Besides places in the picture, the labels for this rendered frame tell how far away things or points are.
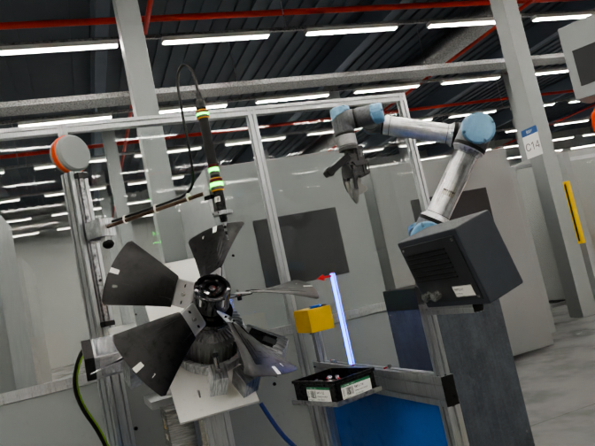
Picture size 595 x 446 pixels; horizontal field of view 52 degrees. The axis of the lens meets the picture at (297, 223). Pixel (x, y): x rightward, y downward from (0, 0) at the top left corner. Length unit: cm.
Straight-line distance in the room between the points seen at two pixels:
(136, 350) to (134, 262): 36
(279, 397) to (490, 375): 99
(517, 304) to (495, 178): 129
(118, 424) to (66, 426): 24
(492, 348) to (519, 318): 413
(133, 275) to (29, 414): 85
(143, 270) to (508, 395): 134
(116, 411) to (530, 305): 479
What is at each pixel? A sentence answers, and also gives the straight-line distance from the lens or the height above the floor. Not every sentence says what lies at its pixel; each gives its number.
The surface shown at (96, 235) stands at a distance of 246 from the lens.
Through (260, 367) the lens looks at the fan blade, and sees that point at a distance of 180.
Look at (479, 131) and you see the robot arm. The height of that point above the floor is 156.
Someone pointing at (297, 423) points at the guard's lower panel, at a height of 56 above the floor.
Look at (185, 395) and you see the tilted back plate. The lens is 205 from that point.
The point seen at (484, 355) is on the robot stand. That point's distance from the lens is 228.
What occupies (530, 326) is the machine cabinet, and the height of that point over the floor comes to 27.
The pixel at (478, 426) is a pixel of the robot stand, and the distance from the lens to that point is 228.
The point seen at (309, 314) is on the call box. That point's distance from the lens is 234.
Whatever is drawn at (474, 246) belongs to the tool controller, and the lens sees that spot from 142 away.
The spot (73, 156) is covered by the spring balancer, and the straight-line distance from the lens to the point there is 260.
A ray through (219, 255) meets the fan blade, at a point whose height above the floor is 133.
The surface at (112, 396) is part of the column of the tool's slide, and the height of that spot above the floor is 90.
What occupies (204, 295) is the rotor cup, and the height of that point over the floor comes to 120.
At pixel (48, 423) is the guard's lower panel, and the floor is 85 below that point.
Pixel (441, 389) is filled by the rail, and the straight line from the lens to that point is 170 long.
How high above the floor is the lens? 118
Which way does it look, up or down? 6 degrees up
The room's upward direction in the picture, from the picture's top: 12 degrees counter-clockwise
